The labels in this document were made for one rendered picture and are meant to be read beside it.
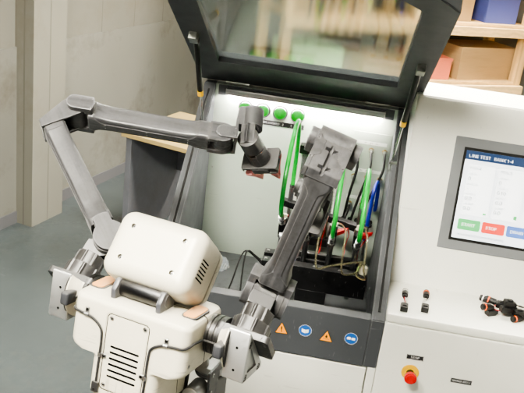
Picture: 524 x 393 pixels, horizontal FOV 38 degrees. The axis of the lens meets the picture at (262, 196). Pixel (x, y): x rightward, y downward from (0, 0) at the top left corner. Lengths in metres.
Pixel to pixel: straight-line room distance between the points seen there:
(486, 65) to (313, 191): 5.80
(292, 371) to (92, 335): 0.88
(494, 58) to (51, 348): 4.88
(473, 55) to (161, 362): 5.78
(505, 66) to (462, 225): 5.01
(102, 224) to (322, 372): 0.90
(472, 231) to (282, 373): 0.73
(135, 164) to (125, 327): 3.12
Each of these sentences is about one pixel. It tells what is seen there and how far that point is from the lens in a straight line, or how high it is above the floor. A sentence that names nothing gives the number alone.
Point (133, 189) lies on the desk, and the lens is 4.76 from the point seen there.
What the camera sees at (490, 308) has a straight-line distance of 2.39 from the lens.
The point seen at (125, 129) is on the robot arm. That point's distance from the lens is 2.01.
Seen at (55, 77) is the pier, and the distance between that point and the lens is 4.84.
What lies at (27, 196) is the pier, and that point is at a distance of 4.93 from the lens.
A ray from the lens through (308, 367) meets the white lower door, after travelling 2.39.
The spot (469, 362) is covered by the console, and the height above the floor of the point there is 0.87.
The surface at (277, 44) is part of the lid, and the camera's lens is 2.30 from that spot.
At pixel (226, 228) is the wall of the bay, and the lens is 2.81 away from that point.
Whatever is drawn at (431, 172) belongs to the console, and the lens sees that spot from 2.44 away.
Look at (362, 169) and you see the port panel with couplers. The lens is 2.67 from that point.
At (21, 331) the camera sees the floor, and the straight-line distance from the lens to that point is 3.91.
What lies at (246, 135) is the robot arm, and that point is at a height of 1.48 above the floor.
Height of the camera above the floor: 2.04
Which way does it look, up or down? 21 degrees down
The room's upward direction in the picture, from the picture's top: 7 degrees clockwise
